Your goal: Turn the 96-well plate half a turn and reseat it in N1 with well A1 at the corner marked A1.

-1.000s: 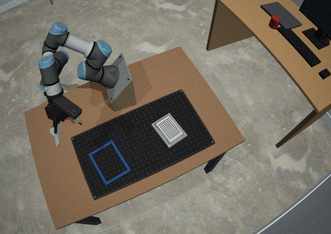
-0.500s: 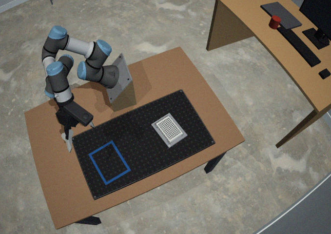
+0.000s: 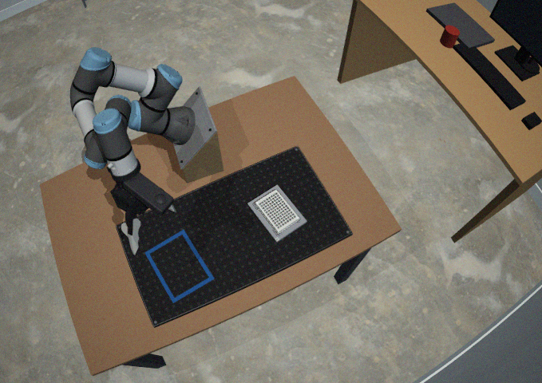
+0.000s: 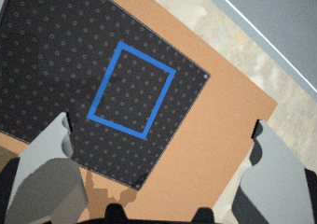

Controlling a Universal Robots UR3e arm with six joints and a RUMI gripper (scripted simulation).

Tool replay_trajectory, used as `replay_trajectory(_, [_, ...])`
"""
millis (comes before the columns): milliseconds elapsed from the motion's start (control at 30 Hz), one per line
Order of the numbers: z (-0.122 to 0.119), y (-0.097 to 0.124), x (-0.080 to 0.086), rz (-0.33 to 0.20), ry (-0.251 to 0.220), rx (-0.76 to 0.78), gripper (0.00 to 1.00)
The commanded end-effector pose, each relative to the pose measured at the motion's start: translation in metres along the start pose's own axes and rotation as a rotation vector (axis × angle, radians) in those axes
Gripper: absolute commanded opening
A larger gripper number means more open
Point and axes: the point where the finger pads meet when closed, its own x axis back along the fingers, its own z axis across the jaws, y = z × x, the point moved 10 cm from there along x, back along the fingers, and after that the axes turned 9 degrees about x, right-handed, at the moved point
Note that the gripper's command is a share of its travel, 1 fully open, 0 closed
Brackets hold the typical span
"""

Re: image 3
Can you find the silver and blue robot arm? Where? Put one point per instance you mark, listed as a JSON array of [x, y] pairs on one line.
[[110, 141]]

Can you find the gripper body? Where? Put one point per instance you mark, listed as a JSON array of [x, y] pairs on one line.
[[122, 197]]

